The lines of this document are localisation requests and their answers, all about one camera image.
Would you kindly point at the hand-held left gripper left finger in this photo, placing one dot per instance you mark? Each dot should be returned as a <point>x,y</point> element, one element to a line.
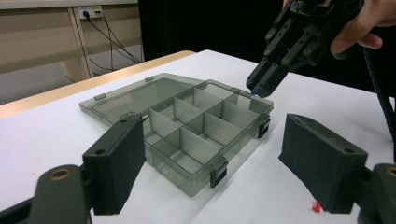
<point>115,165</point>

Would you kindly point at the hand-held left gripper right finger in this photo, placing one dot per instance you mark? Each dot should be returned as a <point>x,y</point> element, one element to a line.
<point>323,165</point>

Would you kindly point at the blue pushpin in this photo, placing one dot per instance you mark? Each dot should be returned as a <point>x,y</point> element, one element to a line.
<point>252,92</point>

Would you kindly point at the red pushpin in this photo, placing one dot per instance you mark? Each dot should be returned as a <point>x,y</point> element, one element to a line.
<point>317,207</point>

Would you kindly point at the grey transparent compartment box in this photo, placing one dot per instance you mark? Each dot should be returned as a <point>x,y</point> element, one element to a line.
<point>186,112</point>

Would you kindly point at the black curtain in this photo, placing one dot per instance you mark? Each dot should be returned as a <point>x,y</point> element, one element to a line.
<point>202,25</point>

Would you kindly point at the light wooden desk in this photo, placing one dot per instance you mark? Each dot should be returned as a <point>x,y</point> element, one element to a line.
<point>37,40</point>

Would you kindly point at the white wall socket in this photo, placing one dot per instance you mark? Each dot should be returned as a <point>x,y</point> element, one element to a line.
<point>94,9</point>

